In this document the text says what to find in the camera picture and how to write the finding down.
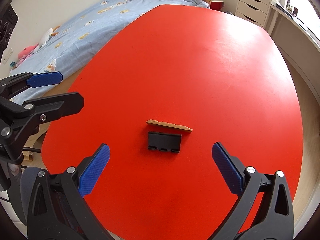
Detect white drawer unit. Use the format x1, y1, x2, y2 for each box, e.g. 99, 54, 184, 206
235, 0, 272, 28

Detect red storage box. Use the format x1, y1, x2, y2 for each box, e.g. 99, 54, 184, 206
210, 0, 224, 11

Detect white long desk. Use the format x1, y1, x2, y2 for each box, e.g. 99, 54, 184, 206
264, 5, 319, 101

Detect bed with blue sheet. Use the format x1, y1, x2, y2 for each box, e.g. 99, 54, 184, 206
10, 0, 211, 106

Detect black left camera box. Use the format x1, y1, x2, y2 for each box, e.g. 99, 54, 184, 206
0, 5, 18, 58

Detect brown cardboard piece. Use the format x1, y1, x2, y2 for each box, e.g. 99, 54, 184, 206
146, 119, 193, 132

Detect person legs dark trousers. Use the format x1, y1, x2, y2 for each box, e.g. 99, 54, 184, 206
19, 166, 83, 233

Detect white duck plush toy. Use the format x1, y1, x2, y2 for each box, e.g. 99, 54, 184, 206
38, 25, 60, 48

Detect red table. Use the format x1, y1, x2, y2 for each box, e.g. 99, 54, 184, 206
42, 5, 303, 239

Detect pink plush toy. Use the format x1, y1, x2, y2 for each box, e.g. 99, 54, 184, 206
16, 44, 39, 67

